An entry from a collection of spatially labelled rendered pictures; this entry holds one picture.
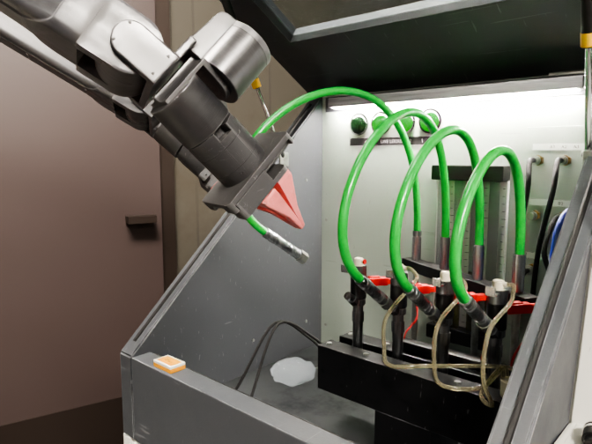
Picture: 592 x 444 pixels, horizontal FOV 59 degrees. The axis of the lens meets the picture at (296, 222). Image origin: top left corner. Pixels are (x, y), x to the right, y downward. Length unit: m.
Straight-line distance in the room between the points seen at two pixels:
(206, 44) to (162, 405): 0.63
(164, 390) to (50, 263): 1.47
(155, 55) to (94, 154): 1.84
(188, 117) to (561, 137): 0.72
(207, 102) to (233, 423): 0.48
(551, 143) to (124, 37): 0.77
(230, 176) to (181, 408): 0.48
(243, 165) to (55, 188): 1.82
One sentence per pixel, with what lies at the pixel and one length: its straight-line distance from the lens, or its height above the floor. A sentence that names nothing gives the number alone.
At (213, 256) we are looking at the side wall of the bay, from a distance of 1.07.
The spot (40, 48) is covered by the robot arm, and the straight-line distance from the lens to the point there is 0.96.
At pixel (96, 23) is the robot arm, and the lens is 0.51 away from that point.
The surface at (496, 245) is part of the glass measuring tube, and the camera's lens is 1.06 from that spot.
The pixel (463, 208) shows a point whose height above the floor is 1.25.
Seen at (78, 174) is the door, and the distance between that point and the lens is 2.31.
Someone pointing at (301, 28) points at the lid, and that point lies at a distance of 1.18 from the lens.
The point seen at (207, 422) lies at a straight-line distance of 0.86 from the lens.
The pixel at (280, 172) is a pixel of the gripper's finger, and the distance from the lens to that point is 0.53.
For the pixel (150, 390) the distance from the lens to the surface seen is 0.98.
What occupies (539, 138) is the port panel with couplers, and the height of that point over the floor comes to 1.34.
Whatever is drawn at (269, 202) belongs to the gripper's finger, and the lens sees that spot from 0.53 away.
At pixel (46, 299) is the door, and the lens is 2.37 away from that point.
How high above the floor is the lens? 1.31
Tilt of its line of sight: 7 degrees down
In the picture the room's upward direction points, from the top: straight up
